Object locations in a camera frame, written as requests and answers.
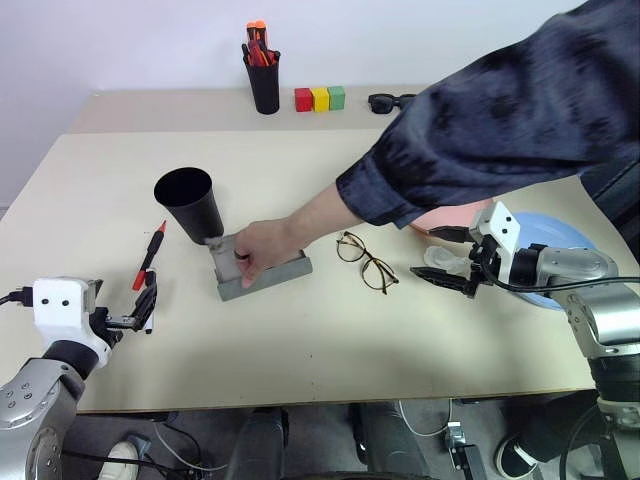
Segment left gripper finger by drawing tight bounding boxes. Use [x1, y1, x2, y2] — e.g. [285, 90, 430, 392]
[128, 287, 153, 332]
[143, 271, 161, 317]

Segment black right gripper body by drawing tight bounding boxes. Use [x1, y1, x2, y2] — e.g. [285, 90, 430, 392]
[463, 225, 502, 301]

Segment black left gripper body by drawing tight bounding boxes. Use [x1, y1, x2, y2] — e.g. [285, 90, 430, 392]
[85, 279, 139, 346]

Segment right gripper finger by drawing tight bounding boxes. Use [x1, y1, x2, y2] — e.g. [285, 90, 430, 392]
[428, 225, 474, 245]
[409, 266, 475, 300]

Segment grey glasses case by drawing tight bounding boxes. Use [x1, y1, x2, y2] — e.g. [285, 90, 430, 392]
[206, 233, 314, 303]

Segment person's bare hand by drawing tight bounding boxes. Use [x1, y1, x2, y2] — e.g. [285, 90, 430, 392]
[232, 219, 304, 289]

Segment pink bowl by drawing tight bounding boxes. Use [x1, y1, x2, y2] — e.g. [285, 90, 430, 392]
[408, 198, 495, 235]

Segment clear plastic piece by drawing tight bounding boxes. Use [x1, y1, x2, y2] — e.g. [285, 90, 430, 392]
[423, 244, 472, 275]

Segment red and black pen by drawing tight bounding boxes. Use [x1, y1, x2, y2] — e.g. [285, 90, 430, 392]
[131, 219, 168, 292]

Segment tortoiseshell eyeglasses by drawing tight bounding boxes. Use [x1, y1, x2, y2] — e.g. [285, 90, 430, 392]
[335, 230, 401, 297]

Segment blue plate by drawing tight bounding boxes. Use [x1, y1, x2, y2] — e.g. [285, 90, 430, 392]
[510, 211, 600, 312]

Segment large black cup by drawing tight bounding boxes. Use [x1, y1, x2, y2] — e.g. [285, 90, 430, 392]
[153, 166, 226, 247]

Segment person's arm in dark sleeve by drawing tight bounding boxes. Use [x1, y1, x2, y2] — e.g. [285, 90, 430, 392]
[287, 0, 640, 247]

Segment black sunglasses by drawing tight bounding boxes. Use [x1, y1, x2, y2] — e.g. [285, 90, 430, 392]
[367, 92, 419, 117]

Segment person's dark clothed body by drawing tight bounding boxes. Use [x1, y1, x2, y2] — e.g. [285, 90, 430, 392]
[578, 157, 640, 234]

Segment dark rounded shape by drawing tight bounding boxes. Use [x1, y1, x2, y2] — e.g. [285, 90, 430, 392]
[223, 406, 292, 480]
[348, 399, 437, 480]

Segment black floor device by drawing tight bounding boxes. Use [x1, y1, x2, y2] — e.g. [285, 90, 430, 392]
[443, 421, 487, 480]

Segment person's dark trouser leg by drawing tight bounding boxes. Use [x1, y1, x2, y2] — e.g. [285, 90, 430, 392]
[499, 389, 601, 464]

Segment black white-soled shoe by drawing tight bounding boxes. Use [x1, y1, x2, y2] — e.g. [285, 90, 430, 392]
[496, 433, 540, 480]

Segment black pen holder cup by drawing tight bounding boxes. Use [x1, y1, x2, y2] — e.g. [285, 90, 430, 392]
[243, 53, 282, 117]

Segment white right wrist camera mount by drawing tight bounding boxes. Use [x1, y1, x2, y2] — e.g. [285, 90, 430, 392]
[468, 200, 522, 292]

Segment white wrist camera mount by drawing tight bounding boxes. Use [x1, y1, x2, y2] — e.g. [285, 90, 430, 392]
[32, 277, 112, 370]
[468, 200, 522, 292]

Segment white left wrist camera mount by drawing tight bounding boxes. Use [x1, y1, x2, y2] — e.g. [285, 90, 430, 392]
[32, 277, 112, 370]

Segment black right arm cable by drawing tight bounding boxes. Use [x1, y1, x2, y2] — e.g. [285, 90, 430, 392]
[477, 275, 640, 292]

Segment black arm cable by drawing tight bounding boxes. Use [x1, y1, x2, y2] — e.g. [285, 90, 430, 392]
[0, 287, 35, 307]
[477, 275, 640, 292]

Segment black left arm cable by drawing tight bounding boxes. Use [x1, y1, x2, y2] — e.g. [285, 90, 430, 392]
[0, 287, 35, 307]

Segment thin white cable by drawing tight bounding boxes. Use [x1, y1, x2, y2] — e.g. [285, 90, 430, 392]
[152, 418, 229, 472]

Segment white floor cable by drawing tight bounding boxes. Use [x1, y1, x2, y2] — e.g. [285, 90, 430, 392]
[398, 398, 454, 437]

